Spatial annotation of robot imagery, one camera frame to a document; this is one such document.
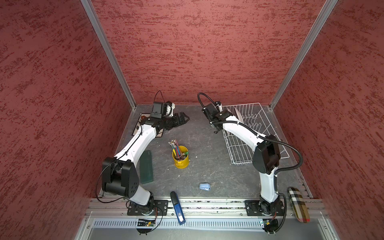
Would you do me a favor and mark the square floral plate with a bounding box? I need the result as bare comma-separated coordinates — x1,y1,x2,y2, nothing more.
132,113,164,138

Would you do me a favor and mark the square plate white back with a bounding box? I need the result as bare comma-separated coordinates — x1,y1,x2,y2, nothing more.
132,113,150,136

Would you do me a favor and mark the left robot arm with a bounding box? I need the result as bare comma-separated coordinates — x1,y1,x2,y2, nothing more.
98,101,190,215

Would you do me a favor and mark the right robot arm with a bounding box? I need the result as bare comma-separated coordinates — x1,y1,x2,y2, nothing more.
202,104,281,216

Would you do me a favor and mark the yellow pencil cup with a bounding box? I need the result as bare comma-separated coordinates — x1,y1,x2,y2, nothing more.
172,146,190,169

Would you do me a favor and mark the coloured pencils bundle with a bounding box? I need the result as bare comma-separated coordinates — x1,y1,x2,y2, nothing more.
169,140,188,161

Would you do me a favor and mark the green rectangular block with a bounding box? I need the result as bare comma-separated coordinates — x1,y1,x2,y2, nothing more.
139,150,154,184

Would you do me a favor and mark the light blue eraser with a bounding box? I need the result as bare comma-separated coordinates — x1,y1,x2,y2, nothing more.
199,183,211,191

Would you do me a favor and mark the blue black stapler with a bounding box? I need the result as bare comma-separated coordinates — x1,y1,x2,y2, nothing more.
170,191,186,225

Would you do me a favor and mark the plaid tape roll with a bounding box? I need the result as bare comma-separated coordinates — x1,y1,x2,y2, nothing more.
288,187,310,224

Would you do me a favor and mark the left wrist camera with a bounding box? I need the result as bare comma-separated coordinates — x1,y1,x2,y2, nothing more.
164,101,176,118

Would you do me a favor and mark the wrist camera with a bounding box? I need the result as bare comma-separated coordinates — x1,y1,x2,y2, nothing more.
164,101,176,118
215,101,223,112

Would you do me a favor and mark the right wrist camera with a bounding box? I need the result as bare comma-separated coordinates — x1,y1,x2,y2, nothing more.
215,101,223,112

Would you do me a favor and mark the white wire dish rack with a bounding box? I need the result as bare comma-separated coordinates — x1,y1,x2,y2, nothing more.
223,103,280,165

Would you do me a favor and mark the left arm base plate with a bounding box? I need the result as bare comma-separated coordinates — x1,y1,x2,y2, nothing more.
127,200,169,217

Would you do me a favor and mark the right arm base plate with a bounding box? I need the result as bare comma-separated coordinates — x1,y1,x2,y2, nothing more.
244,199,286,217

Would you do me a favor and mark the black corrugated cable conduit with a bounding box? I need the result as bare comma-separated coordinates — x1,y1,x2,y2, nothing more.
197,92,304,233

